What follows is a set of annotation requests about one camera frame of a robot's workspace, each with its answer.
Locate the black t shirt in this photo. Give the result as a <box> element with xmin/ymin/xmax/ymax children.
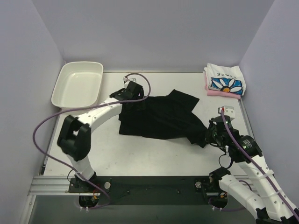
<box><xmin>119</xmin><ymin>90</ymin><xmax>207</xmax><ymax>148</ymax></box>

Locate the white plastic bin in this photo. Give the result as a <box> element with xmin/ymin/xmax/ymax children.
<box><xmin>51</xmin><ymin>61</ymin><xmax>103</xmax><ymax>110</ymax></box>

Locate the white daisy print t shirt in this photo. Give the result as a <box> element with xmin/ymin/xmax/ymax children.
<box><xmin>204</xmin><ymin>63</ymin><xmax>246</xmax><ymax>96</ymax></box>

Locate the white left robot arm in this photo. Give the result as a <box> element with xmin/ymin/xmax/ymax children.
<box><xmin>57</xmin><ymin>80</ymin><xmax>144</xmax><ymax>192</ymax></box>

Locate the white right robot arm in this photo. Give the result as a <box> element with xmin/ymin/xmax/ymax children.
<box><xmin>206</xmin><ymin>116</ymin><xmax>299</xmax><ymax>224</ymax></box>

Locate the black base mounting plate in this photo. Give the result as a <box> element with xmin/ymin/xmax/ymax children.
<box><xmin>68</xmin><ymin>176</ymin><xmax>228</xmax><ymax>207</ymax></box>

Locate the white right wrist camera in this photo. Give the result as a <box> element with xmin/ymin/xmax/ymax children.
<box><xmin>218</xmin><ymin>106</ymin><xmax>235</xmax><ymax>120</ymax></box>

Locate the aluminium front rail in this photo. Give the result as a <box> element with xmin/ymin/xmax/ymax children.
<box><xmin>28</xmin><ymin>175</ymin><xmax>80</xmax><ymax>196</ymax></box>

